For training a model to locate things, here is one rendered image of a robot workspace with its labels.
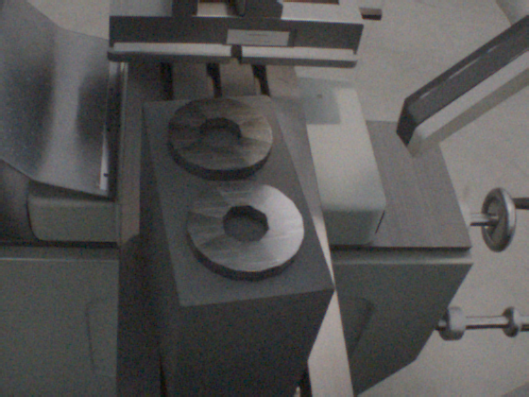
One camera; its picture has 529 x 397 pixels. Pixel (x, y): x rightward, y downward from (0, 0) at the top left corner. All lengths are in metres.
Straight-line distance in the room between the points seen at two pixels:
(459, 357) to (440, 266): 0.79
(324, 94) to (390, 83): 1.40
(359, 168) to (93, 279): 0.42
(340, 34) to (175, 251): 0.55
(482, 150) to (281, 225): 1.91
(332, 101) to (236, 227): 0.61
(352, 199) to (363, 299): 0.23
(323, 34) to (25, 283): 0.56
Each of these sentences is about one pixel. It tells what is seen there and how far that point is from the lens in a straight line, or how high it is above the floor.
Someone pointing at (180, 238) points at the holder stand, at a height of 1.10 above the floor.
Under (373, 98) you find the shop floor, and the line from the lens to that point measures 2.49.
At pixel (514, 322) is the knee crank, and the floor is 0.52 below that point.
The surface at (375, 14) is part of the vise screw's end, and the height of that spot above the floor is 0.96.
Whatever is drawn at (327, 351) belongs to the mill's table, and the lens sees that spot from 0.76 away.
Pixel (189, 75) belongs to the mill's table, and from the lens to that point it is 1.01.
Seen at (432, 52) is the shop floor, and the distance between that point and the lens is 2.79.
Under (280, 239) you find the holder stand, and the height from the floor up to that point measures 1.11.
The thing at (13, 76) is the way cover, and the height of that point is 0.91.
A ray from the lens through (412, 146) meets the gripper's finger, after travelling 0.16.
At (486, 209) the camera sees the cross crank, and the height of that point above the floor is 0.60.
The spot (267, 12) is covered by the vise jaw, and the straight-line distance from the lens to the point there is 1.00.
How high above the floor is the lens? 1.56
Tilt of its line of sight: 49 degrees down
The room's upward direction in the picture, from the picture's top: 8 degrees clockwise
